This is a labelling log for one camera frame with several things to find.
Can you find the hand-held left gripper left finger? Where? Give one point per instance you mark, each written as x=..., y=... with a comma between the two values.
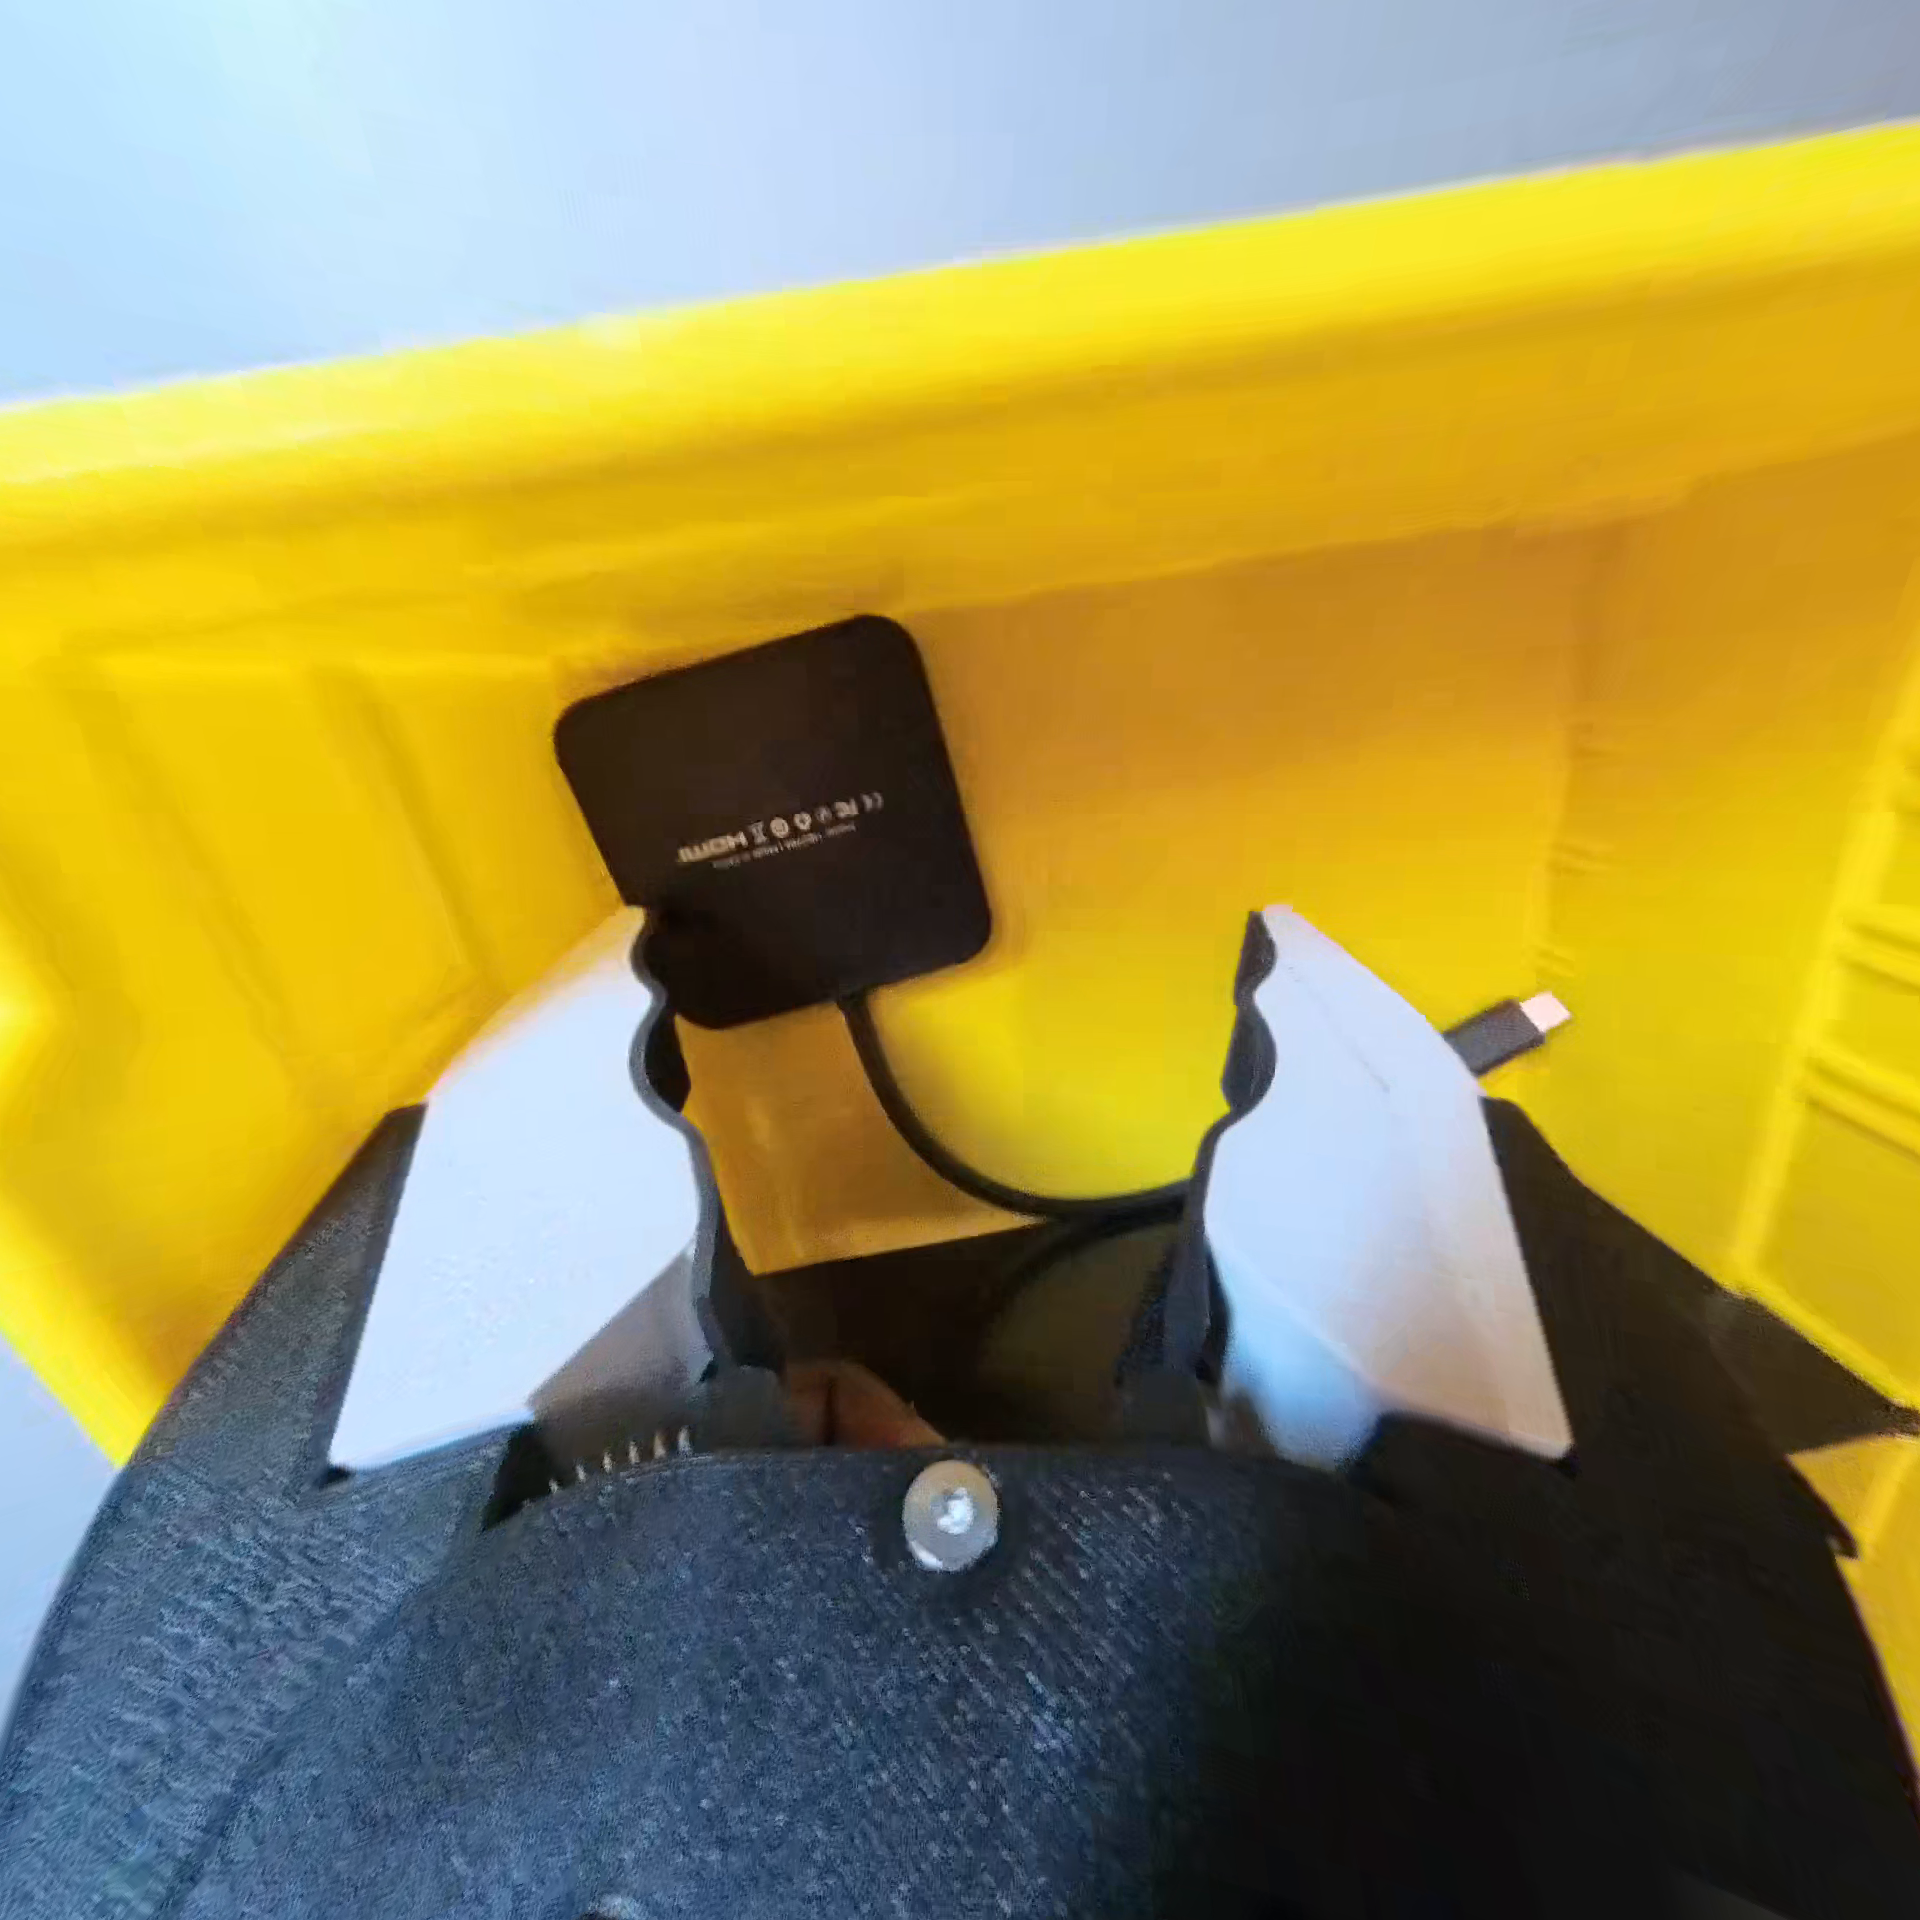
x=523, y=1199

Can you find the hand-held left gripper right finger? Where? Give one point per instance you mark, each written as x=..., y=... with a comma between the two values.
x=1349, y=1199

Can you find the yellow plastic bin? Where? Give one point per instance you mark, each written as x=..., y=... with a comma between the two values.
x=1274, y=750

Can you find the black square adapter hub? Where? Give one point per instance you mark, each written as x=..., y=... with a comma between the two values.
x=779, y=810

